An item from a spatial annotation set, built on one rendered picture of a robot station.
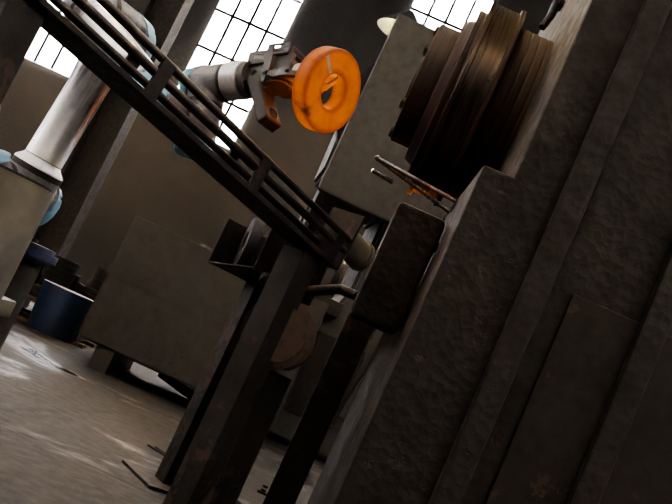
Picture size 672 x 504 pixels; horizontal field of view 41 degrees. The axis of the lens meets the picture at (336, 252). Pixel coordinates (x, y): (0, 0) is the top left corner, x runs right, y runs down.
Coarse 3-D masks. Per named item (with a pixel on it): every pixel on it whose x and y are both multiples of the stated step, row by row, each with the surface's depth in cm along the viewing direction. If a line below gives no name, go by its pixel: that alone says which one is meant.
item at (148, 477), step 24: (240, 240) 258; (264, 240) 262; (216, 264) 251; (264, 264) 233; (240, 312) 242; (240, 336) 241; (216, 360) 241; (216, 384) 240; (192, 408) 240; (192, 432) 238; (168, 456) 239; (144, 480) 228; (168, 480) 236
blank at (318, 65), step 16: (320, 48) 161; (336, 48) 161; (304, 64) 159; (320, 64) 159; (336, 64) 162; (352, 64) 165; (304, 80) 158; (320, 80) 160; (352, 80) 166; (304, 96) 158; (320, 96) 161; (336, 96) 167; (352, 96) 168; (304, 112) 160; (320, 112) 162; (336, 112) 166; (352, 112) 169; (320, 128) 164; (336, 128) 167
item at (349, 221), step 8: (336, 208) 164; (336, 216) 163; (344, 216) 162; (352, 216) 161; (360, 216) 161; (344, 224) 162; (352, 224) 161; (360, 224) 160; (352, 232) 160; (320, 240) 162; (352, 240) 159; (320, 248) 162; (328, 248) 161; (336, 256) 159; (344, 256) 159
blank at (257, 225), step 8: (256, 224) 246; (264, 224) 248; (248, 232) 252; (256, 232) 244; (248, 240) 243; (256, 240) 244; (240, 248) 253; (248, 248) 243; (256, 248) 243; (240, 256) 244; (248, 256) 244; (240, 264) 245; (248, 264) 245
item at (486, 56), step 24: (504, 24) 187; (480, 48) 183; (504, 48) 184; (480, 72) 182; (456, 96) 182; (480, 96) 182; (456, 120) 183; (432, 144) 185; (456, 144) 185; (432, 168) 191; (408, 192) 202; (432, 192) 198
